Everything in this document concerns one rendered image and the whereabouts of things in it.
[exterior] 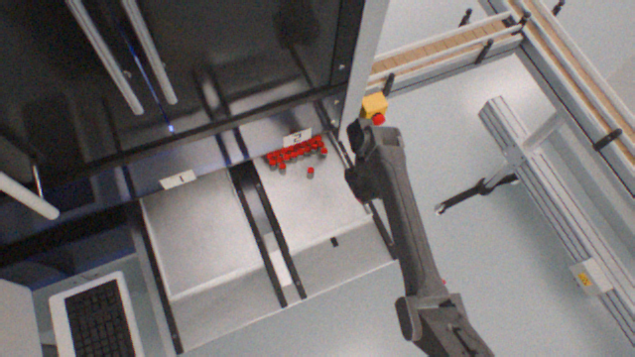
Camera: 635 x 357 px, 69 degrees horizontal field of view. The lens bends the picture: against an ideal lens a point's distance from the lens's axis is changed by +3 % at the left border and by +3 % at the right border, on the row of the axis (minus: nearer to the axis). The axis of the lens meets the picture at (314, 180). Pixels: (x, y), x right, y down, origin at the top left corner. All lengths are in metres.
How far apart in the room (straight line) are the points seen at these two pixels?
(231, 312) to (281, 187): 0.38
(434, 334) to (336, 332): 1.42
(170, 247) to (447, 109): 1.81
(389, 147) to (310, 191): 0.49
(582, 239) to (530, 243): 0.58
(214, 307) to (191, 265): 0.13
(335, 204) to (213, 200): 0.36
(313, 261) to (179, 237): 0.38
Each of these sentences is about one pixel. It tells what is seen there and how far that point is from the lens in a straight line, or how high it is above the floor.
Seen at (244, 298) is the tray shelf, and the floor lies 0.88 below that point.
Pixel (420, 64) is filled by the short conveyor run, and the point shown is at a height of 0.93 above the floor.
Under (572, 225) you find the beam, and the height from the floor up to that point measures 0.55.
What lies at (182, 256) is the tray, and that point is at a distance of 1.32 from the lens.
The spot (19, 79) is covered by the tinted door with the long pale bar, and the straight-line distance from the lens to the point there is 0.86.
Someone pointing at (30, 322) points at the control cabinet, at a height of 0.85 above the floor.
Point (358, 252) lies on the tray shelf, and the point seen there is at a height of 0.88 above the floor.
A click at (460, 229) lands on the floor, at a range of 2.38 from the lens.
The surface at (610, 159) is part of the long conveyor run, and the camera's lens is 1.68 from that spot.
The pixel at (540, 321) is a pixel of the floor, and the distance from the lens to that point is 2.43.
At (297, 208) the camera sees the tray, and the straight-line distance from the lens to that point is 1.32.
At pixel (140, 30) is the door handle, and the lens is 0.71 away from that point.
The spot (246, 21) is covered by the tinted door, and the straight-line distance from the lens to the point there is 0.85.
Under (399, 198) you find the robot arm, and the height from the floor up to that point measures 1.36.
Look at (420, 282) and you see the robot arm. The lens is 0.79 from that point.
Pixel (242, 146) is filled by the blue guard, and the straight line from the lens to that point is 1.19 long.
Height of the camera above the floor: 2.13
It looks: 67 degrees down
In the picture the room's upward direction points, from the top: 7 degrees clockwise
